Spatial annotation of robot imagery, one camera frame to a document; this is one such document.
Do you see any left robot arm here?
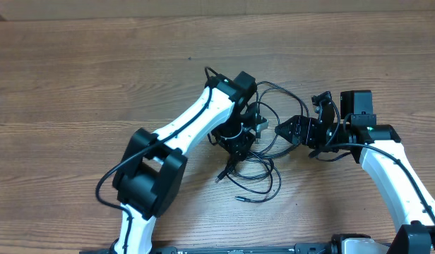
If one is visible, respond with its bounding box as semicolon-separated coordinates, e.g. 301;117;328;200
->
109;68;258;253

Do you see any black USB cable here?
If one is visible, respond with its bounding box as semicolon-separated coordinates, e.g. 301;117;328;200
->
213;80;310;204

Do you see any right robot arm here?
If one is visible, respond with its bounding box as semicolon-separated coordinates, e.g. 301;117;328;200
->
275;90;435;253

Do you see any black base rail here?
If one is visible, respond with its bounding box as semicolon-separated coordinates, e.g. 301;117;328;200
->
79;242;394;254

